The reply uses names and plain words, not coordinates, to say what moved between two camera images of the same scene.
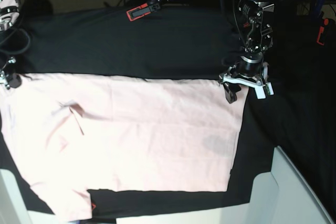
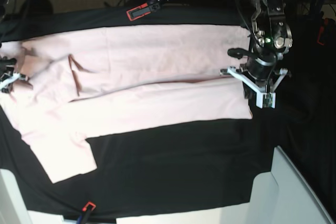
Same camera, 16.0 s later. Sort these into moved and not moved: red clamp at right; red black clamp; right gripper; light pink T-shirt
Moved: light pink T-shirt
Not moved: red black clamp; red clamp at right; right gripper
